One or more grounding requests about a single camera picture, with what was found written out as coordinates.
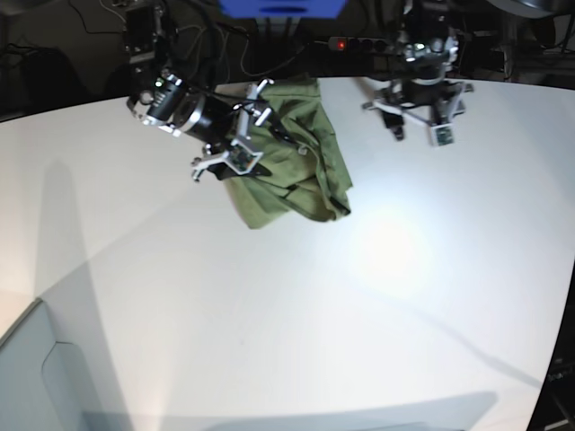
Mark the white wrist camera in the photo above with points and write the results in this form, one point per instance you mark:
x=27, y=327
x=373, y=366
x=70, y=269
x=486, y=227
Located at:
x=389, y=99
x=238, y=150

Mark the grey plastic bin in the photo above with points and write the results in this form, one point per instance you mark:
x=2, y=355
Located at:
x=46, y=383

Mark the green T-shirt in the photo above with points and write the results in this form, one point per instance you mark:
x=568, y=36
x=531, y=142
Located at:
x=308, y=177

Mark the blue box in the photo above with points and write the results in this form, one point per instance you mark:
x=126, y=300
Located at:
x=244, y=9

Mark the black power strip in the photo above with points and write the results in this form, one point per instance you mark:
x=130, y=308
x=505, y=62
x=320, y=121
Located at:
x=357, y=45

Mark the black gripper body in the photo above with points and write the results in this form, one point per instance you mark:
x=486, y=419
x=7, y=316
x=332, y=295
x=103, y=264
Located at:
x=211, y=120
x=418, y=95

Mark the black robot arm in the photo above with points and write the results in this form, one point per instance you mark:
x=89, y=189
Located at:
x=418, y=55
x=166, y=98

